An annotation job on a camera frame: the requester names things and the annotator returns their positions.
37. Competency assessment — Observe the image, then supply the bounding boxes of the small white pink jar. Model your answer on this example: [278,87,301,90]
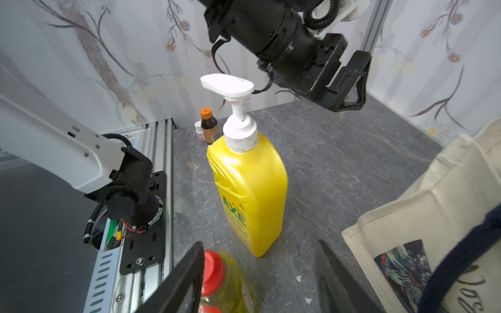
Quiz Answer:
[194,121,206,142]

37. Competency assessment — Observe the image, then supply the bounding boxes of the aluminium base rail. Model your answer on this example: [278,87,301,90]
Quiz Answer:
[83,119,175,312]

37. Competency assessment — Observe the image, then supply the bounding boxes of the small brown jar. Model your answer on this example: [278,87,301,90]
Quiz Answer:
[200,108,220,144]

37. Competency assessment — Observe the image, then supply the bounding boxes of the yellow Axe pump bottle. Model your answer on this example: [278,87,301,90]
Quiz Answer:
[200,74,288,258]

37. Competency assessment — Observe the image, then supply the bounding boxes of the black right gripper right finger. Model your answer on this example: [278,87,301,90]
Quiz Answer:
[314,240,382,312]

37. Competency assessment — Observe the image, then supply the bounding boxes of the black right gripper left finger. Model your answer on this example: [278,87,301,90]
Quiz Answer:
[137,241,205,313]

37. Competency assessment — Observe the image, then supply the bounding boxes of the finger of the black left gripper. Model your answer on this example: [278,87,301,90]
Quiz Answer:
[328,50,371,112]

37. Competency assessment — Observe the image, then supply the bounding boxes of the green soap bottle red cap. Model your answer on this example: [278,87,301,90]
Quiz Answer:
[198,250,258,312]

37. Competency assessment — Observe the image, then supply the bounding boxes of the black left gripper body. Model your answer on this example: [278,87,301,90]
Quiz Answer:
[258,33,348,108]

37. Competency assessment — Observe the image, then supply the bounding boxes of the beige canvas shopping bag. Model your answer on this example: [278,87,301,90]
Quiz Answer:
[342,119,500,312]

